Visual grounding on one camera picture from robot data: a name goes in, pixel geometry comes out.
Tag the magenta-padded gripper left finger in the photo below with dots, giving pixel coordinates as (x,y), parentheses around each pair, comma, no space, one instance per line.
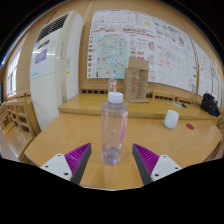
(77,158)

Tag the window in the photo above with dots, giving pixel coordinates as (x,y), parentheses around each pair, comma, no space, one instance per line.
(13,75)

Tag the white standing air conditioner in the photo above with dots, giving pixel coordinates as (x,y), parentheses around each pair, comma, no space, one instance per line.
(50,76)

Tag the large wall poster with map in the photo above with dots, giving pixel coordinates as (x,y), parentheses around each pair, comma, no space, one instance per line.
(150,43)

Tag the brown cardboard box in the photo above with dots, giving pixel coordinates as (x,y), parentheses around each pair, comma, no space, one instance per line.
(136,81)

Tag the white cartoon-print mug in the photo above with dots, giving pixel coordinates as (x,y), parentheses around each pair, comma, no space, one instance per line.
(171,119)

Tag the small black object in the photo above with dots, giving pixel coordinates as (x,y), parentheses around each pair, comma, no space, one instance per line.
(184,106)

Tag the wooden bench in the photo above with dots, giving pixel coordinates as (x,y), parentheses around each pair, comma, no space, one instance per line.
(18,123)

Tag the white wall poster with charts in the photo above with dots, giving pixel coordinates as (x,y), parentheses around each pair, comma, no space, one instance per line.
(208,75)

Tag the small clear bottle red label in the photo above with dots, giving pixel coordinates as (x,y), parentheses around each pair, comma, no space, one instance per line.
(112,85)

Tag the flat round red coaster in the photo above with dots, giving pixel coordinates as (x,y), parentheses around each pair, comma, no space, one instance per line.
(190,126)

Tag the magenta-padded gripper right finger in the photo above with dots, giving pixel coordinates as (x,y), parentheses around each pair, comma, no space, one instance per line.
(148,159)

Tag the clear plastic water bottle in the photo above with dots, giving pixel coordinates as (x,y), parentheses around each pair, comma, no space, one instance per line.
(114,133)

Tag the black bag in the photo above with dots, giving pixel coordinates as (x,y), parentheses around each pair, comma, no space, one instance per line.
(210,105)

